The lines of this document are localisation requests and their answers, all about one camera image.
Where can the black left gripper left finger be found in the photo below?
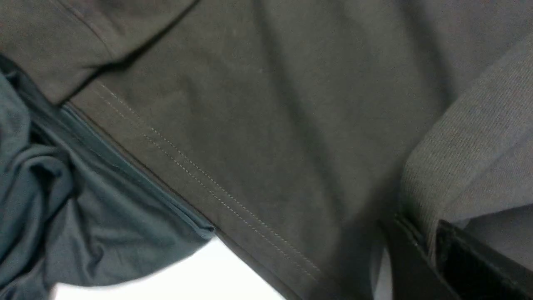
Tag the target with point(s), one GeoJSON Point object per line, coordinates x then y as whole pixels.
{"type": "Point", "coordinates": [413, 276]}

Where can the dark teal crumpled garment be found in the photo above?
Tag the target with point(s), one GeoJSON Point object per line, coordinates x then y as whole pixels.
{"type": "Point", "coordinates": [73, 210]}

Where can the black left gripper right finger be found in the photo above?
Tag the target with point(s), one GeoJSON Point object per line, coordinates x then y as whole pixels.
{"type": "Point", "coordinates": [476, 271]}

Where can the dark gray long-sleeved shirt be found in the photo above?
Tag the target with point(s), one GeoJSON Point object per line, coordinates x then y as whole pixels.
{"type": "Point", "coordinates": [296, 126]}

